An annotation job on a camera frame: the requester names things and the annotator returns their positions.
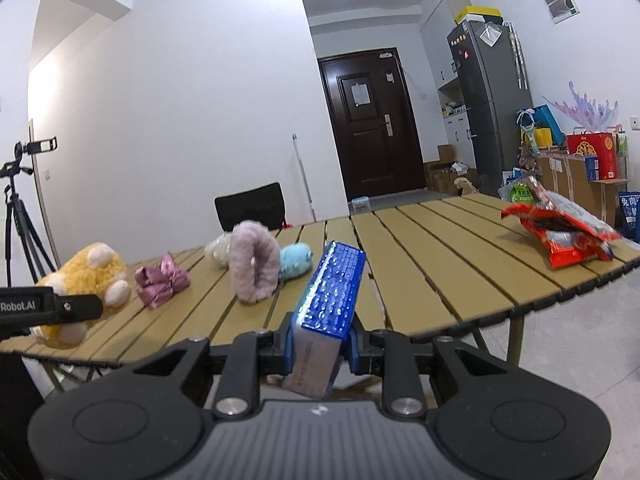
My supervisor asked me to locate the purple coral decoration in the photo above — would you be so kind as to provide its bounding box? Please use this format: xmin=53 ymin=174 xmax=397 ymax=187
xmin=542 ymin=81 xmax=621 ymax=133

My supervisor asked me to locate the grey refrigerator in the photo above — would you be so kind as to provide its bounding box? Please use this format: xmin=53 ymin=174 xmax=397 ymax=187
xmin=446 ymin=20 xmax=535 ymax=193

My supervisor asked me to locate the blue gift bag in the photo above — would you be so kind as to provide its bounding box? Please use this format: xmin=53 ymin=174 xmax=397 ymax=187
xmin=532 ymin=105 xmax=566 ymax=147

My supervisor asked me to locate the dark brown door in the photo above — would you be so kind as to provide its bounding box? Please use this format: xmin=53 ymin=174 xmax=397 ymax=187
xmin=318 ymin=48 xmax=426 ymax=201

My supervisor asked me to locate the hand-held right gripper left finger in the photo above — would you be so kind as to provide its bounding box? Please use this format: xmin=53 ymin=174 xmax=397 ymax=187
xmin=132 ymin=312 xmax=297 ymax=419

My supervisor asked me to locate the red gift box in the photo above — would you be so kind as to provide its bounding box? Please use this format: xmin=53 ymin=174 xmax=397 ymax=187
xmin=566 ymin=131 xmax=618 ymax=181

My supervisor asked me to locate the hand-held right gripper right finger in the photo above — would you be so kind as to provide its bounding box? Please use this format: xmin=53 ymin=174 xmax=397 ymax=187
xmin=348 ymin=317 xmax=506 ymax=417

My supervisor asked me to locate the green snack bag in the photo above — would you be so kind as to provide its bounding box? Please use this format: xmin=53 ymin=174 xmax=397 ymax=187
xmin=510 ymin=183 xmax=538 ymax=206

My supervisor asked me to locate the yellow box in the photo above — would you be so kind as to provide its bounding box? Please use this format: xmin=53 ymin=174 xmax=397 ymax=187
xmin=454 ymin=6 xmax=502 ymax=25

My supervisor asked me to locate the black camera tripod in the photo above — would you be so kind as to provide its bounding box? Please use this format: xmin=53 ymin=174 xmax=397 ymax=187
xmin=0 ymin=136 xmax=58 ymax=288

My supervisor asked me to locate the yellow plush toy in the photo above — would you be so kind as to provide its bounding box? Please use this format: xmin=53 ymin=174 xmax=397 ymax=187
xmin=30 ymin=242 xmax=132 ymax=348

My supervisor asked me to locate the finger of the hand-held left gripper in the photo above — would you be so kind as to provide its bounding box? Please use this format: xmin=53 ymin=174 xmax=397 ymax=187
xmin=54 ymin=294 xmax=104 ymax=325

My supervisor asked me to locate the large brown cardboard box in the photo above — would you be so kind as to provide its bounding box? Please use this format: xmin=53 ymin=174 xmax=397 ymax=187
xmin=537 ymin=152 xmax=631 ymax=231

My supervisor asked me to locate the black folding chair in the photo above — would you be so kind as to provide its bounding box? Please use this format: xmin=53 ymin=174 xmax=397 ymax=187
xmin=215 ymin=183 xmax=286 ymax=233

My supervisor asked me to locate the red snack packet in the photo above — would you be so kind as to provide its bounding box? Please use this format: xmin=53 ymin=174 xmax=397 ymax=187
xmin=545 ymin=230 xmax=616 ymax=272
xmin=501 ymin=176 xmax=621 ymax=248

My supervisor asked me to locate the blue and white carton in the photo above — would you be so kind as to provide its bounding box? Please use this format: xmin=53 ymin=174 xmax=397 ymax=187
xmin=281 ymin=241 xmax=367 ymax=400

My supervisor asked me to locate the pink fluffy ring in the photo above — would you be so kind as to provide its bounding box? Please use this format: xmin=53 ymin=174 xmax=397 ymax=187
xmin=228 ymin=220 xmax=282 ymax=304

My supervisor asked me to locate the white mop pole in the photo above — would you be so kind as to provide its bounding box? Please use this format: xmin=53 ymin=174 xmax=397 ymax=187
xmin=291 ymin=134 xmax=317 ymax=223

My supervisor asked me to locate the tan folding camping table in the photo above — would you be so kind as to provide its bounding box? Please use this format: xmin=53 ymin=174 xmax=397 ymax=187
xmin=0 ymin=192 xmax=640 ymax=393

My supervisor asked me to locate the pink satin bow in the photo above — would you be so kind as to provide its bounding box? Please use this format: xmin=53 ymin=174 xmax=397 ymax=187
xmin=135 ymin=254 xmax=191 ymax=309

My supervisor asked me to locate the white cabinet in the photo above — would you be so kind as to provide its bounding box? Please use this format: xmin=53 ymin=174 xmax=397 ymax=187
xmin=420 ymin=0 xmax=476 ymax=171

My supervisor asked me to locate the light blue plush toy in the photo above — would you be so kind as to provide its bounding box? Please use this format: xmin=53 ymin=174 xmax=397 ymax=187
xmin=277 ymin=243 xmax=315 ymax=281

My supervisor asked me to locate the white plush toy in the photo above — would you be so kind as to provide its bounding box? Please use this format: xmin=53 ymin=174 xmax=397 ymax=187
xmin=204 ymin=234 xmax=236 ymax=272

